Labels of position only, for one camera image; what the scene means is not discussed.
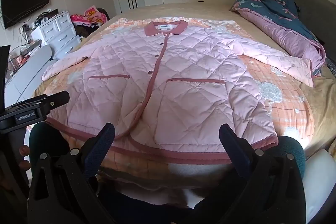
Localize pink printed cloth pile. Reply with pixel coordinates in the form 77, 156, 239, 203
70, 6, 108, 28

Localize black wall television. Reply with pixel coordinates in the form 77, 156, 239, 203
0, 0, 50, 30

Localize dark clothes pile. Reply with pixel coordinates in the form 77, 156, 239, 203
75, 21, 105, 39

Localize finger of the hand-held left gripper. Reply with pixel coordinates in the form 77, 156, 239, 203
39, 91, 70, 112

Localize white drawer chest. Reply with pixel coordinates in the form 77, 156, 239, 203
31, 11, 82, 61

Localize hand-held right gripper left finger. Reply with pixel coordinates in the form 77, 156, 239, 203
28, 123, 116, 224

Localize grey headboard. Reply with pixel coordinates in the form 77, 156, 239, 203
262, 0, 336, 62

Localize white curved furniture panel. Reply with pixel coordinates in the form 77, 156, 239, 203
4, 45, 60, 109

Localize person's left hand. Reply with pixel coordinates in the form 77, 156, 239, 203
18, 145, 31, 171

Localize orange plaid blanket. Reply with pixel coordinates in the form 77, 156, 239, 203
34, 17, 315, 188

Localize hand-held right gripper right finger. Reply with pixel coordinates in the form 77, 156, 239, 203
218, 123, 306, 224

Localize blue floral duvet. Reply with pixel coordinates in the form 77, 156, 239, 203
230, 0, 327, 77

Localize bed with beige sheet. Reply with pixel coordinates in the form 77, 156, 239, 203
34, 1, 336, 161

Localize pink quilted jacket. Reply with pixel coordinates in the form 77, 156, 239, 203
41, 20, 315, 164

